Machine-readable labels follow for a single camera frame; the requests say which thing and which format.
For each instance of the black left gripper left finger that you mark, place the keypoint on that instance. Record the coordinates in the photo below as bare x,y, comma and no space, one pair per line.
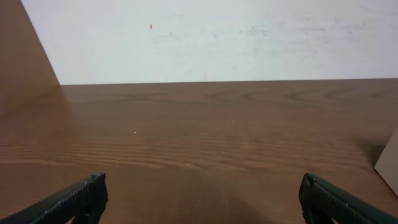
82,202

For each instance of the white cardboard box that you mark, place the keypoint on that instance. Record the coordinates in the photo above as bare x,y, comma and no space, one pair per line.
386,165

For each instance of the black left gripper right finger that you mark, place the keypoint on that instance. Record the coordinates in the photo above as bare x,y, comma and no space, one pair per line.
325,203

